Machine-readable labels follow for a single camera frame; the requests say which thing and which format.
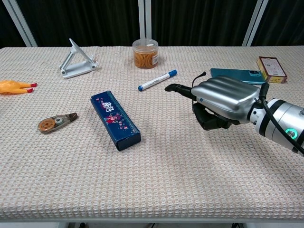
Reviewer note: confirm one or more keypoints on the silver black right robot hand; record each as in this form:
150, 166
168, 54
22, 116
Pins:
225, 97

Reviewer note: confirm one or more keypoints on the thin-framed eyeglasses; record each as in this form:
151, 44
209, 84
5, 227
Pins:
202, 74

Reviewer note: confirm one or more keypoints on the teal smartphone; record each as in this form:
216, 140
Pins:
228, 72

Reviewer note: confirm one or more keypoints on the small yellow red box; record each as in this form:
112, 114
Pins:
273, 69

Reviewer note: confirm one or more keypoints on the blue white marker pen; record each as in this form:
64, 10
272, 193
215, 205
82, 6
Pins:
156, 80

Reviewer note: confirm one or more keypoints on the clear jar of rubber bands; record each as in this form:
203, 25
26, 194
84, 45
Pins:
145, 59

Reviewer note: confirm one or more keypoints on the beige waffle tablecloth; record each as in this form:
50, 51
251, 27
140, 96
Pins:
142, 171

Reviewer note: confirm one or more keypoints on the dark blue pencil box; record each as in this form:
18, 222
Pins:
114, 116

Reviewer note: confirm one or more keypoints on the black curtain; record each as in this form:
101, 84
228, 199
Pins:
95, 21

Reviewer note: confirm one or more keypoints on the white folding phone stand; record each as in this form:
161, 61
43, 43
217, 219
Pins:
76, 68

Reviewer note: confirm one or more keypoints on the brown correction tape dispenser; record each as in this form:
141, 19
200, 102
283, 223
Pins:
50, 124

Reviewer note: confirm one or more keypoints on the yellow rubber chicken toy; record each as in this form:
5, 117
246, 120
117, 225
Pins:
9, 87

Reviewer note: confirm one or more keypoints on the white frame post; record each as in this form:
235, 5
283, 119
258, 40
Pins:
255, 23
21, 26
144, 19

